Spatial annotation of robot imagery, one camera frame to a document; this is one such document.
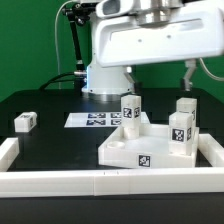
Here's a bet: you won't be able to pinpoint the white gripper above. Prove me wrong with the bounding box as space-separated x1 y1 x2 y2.
94 0 224 91

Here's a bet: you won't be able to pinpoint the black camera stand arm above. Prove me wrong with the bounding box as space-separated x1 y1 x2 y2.
62 3 96 73

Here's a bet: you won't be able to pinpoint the white sheet with tags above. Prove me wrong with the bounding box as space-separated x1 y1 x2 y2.
63 111 150 128

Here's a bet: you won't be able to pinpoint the white cable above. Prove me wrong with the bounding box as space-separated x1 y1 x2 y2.
54 0 224 90

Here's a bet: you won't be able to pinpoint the white U-shaped fence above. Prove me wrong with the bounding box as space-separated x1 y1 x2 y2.
0 138 224 198

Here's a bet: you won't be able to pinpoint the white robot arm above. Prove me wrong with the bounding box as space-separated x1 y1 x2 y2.
80 0 224 101

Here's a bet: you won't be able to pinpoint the white square table top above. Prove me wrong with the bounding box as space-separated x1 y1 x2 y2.
98 123 199 168

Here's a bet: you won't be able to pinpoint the black cables at base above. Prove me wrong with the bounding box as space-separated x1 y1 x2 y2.
38 72 88 91

